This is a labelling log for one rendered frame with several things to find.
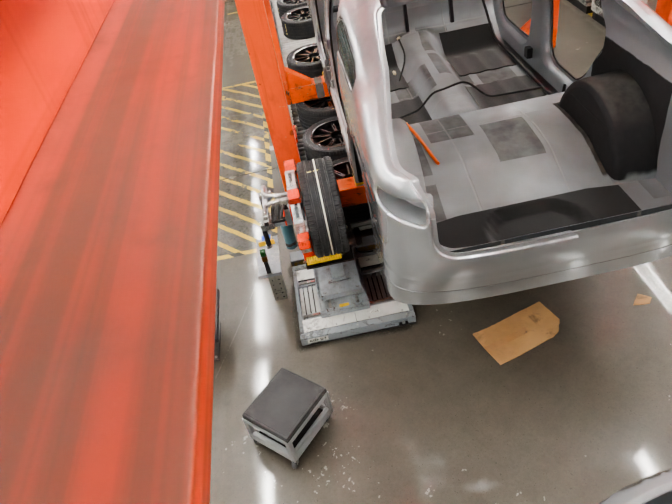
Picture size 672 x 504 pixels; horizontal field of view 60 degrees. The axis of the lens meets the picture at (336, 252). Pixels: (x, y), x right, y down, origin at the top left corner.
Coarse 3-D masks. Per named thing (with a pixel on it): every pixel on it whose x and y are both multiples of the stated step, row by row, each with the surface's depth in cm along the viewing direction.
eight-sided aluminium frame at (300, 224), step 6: (288, 174) 385; (294, 174) 385; (288, 180) 379; (294, 180) 377; (288, 186) 373; (294, 186) 372; (294, 210) 370; (300, 210) 369; (294, 216) 369; (300, 216) 369; (294, 222) 369; (300, 222) 369; (306, 222) 419; (300, 228) 419; (306, 228) 419; (306, 252) 402
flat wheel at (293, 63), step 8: (304, 48) 708; (312, 48) 711; (288, 56) 696; (296, 56) 702; (304, 56) 697; (312, 56) 700; (288, 64) 686; (296, 64) 674; (304, 64) 670; (312, 64) 667; (320, 64) 667; (304, 72) 674; (312, 72) 673; (320, 72) 673
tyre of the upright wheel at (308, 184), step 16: (320, 160) 380; (304, 176) 370; (320, 176) 369; (304, 192) 365; (336, 192) 364; (304, 208) 365; (320, 208) 364; (336, 208) 364; (320, 224) 366; (336, 224) 368; (320, 240) 373; (336, 240) 374; (320, 256) 389
